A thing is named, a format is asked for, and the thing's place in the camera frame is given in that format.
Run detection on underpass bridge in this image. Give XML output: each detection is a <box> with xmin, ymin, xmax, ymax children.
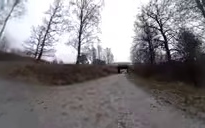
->
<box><xmin>113</xmin><ymin>62</ymin><xmax>132</xmax><ymax>75</ymax></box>

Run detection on brown grass embankment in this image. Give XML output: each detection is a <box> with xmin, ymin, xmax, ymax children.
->
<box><xmin>0</xmin><ymin>49</ymin><xmax>119</xmax><ymax>86</ymax></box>

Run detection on group of bare trees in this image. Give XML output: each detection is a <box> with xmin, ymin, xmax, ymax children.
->
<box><xmin>129</xmin><ymin>0</ymin><xmax>205</xmax><ymax>65</ymax></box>

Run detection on pale distant buildings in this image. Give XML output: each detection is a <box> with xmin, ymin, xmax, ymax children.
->
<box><xmin>83</xmin><ymin>44</ymin><xmax>115</xmax><ymax>66</ymax></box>

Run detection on leaf-strewn grass verge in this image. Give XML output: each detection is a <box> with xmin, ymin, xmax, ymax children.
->
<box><xmin>125</xmin><ymin>73</ymin><xmax>205</xmax><ymax>124</ymax></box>

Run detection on grey gravel path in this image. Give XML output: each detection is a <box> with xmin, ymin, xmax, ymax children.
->
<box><xmin>0</xmin><ymin>73</ymin><xmax>205</xmax><ymax>128</ymax></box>

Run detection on dark hedge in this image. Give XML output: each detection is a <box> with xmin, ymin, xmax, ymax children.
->
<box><xmin>129</xmin><ymin>53</ymin><xmax>205</xmax><ymax>88</ymax></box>

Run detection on row of bare trees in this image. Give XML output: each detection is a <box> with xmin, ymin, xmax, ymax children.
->
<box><xmin>0</xmin><ymin>0</ymin><xmax>106</xmax><ymax>65</ymax></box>

